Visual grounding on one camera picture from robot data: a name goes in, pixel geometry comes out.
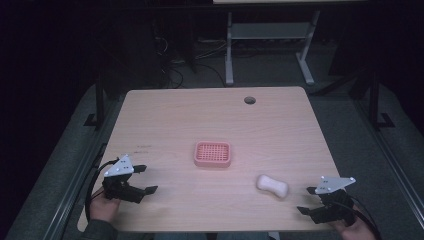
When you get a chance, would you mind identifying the white metal desk frame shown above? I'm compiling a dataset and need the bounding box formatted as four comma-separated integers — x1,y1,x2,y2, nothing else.
224,9,322,87

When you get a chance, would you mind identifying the black metal stand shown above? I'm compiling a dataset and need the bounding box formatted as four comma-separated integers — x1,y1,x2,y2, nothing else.
83,71,108,132
365,68,396,132

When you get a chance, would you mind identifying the person's right hand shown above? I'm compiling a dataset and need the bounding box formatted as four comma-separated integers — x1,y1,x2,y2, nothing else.
328,205,377,240

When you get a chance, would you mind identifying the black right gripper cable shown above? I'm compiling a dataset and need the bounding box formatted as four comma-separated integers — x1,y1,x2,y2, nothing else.
346,194,383,240

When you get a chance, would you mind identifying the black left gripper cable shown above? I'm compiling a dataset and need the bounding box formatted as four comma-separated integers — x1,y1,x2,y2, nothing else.
84,158,120,222

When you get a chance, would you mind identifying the white soap bar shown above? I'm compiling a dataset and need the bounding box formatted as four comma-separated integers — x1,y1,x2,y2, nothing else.
255,174,290,200

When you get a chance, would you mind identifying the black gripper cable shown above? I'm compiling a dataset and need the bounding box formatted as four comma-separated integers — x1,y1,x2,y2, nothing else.
84,158,120,222
346,194,383,240

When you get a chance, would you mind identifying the person's left hand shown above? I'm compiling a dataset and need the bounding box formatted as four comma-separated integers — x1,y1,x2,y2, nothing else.
89,187,122,224

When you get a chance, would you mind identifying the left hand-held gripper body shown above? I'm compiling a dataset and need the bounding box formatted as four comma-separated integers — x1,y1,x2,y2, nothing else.
101,154,148,205

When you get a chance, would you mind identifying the grey metal floor rail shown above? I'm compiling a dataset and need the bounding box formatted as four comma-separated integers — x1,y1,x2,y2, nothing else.
41,96,118,240
351,98,424,223

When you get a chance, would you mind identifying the bundle of floor cables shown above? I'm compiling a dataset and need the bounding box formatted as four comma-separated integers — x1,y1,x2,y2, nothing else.
151,19,228,90

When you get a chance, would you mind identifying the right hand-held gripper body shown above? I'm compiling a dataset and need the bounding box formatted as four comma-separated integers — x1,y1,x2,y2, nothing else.
309,175,357,225

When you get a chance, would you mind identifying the pink soap dish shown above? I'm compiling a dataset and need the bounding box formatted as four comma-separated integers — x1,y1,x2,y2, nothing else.
193,140,233,169

